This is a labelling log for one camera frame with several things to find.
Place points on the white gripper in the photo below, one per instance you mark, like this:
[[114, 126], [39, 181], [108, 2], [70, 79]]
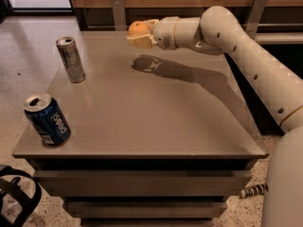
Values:
[[165, 32]]

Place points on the orange fruit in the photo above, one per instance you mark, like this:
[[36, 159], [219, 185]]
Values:
[[138, 28]]

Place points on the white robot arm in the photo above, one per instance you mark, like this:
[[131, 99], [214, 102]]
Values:
[[218, 31]]

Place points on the tall silver energy drink can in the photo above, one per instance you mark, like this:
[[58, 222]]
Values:
[[71, 59]]

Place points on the grey drawer cabinet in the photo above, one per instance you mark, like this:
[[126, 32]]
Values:
[[159, 138]]

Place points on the blue Pepsi can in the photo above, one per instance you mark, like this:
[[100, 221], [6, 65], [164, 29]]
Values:
[[45, 115]]

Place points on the white black power strip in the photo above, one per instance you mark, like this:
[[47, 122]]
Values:
[[254, 190]]

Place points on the left metal bracket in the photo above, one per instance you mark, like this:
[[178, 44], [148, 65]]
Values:
[[119, 15]]

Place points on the metal bracket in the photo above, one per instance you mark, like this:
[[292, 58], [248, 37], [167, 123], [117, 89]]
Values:
[[254, 15], [119, 15]]

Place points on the right metal bracket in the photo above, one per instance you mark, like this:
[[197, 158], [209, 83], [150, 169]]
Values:
[[254, 15]]

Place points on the black strap object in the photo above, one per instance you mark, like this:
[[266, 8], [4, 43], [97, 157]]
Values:
[[9, 179]]

